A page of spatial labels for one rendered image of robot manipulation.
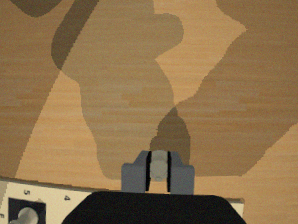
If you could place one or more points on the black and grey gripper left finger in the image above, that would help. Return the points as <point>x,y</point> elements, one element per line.
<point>135,177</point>

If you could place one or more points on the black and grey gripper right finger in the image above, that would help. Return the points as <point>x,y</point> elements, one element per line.
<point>182,176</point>

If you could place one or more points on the white pawn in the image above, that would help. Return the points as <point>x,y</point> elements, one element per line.
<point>27,215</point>

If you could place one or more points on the chessboard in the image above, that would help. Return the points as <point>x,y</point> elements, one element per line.
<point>52,203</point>

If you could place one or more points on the white chess piece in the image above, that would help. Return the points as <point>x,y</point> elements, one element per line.
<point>158,165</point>

